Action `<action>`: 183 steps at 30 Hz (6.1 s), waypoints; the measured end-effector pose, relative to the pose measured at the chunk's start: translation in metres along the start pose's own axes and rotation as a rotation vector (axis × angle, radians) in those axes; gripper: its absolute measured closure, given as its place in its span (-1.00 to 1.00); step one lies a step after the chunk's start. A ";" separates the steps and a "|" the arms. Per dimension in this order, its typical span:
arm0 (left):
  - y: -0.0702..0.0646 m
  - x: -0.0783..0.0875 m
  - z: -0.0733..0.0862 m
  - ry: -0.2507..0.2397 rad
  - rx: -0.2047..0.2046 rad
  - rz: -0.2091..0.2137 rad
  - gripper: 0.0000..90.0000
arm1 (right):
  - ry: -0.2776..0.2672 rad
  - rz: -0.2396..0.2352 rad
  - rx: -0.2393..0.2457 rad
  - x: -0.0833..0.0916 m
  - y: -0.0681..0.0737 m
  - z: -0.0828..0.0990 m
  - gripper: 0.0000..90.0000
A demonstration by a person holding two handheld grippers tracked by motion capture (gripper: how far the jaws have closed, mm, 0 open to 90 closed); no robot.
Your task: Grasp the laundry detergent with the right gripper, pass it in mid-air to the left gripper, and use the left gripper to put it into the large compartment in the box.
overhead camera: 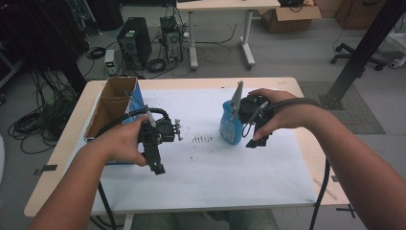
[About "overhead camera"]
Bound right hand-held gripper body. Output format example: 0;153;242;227
237;94;273;149

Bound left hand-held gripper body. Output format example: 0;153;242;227
138;116;177;176

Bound blue plastic bottle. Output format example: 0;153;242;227
218;99;245;146

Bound person's left hand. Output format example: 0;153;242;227
97;114;151;168

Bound person's right hand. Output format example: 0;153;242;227
248;88;317;142

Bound white table mat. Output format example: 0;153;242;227
67;87;319;216

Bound open cardboard box blue outside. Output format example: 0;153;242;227
82;76;149;166

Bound small black computer tower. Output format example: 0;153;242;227
159;15;184;64

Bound white power supply unit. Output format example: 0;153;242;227
103;49;117;77

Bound person's legs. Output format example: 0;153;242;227
129;208;281;230

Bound large black computer tower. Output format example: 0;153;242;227
116;16;153;70

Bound open brown cardboard box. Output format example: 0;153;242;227
257;4;323;34

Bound white desk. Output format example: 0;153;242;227
175;0;282;71

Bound grey floor mat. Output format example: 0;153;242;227
297;80;387;135

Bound black tape strip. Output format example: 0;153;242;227
335;203;356;219
33;164;58;176

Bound black office chair base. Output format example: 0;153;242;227
329;42;388;72

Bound black metal beam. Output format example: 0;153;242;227
318;0;406;111

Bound closed brown cardboard box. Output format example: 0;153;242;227
334;0;388;32

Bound left hand-held gripper black cable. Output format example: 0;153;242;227
94;106;170;230

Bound hand-held gripper black cable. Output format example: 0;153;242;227
263;97;331;230
94;106;170;230

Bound coiled black cable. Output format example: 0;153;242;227
145;57;168;74
85;46;107;60

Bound right hand-held gripper black cable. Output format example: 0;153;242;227
263;97;331;230

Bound bundle of black floor cables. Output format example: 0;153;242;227
7;69;79;155

